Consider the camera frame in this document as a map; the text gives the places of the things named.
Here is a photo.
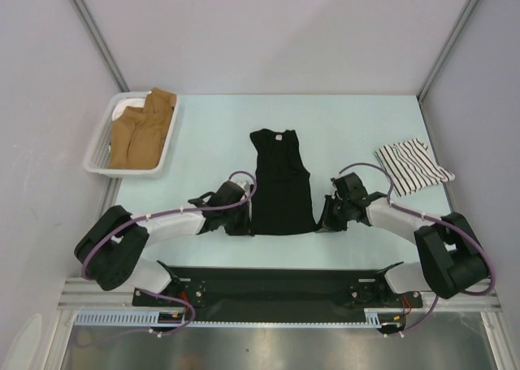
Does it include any black tank top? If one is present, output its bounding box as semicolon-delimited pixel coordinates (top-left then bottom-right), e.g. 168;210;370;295
250;129;317;236

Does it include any right aluminium corner post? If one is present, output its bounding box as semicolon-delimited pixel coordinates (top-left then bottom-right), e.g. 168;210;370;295
417;0;494;102

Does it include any striped white tank top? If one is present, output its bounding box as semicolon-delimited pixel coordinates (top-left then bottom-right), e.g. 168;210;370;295
375;138;456;197

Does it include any left aluminium corner post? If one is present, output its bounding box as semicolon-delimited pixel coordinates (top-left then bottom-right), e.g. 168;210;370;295
69;0;129;92

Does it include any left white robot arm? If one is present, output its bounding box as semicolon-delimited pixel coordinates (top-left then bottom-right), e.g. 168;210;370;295
74;179;254;305

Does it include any slotted cable duct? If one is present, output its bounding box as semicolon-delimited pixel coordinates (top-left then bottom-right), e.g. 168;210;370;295
74;311;403;329

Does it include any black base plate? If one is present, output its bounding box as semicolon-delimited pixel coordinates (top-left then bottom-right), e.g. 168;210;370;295
129;263;431;324

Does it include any brown tank top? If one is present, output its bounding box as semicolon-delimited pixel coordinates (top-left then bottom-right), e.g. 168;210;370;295
107;88;177;170

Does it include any aluminium corner post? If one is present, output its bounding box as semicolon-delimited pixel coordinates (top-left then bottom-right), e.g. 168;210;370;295
69;0;129;92
417;0;494;102

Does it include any white plastic basket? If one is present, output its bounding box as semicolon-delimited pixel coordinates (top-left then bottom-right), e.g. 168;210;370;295
83;91;180;179

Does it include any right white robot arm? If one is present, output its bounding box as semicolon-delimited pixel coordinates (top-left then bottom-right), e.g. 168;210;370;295
319;172;492;306

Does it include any aluminium frame rail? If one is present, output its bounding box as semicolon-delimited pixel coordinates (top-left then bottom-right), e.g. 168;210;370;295
57;277;502;312

